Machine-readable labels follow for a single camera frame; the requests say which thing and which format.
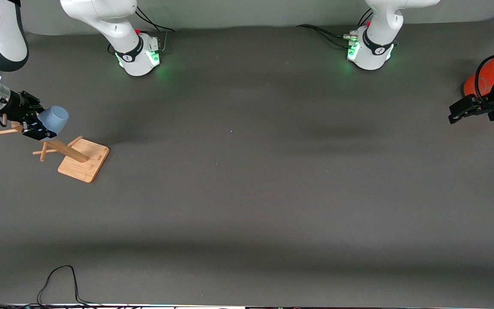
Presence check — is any light blue cup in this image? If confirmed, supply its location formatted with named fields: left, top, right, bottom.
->
left=37, top=106, right=70, bottom=139

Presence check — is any wooden cup rack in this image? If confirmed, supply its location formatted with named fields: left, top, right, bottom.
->
left=0, top=122, right=111, bottom=184

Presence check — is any orange cylindrical can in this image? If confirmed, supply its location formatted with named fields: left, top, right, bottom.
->
left=463, top=43, right=494, bottom=97

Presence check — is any black right arm base cable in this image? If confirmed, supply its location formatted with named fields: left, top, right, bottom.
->
left=136, top=6, right=175, bottom=54

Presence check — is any black arm base cable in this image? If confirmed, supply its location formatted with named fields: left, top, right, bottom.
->
left=136, top=6, right=175, bottom=54
left=296, top=24, right=355, bottom=48

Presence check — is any thin black table cable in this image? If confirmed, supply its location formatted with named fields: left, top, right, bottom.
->
left=36, top=265, right=102, bottom=308

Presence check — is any black left arm base cable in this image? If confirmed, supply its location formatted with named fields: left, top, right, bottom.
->
left=296, top=24, right=355, bottom=48

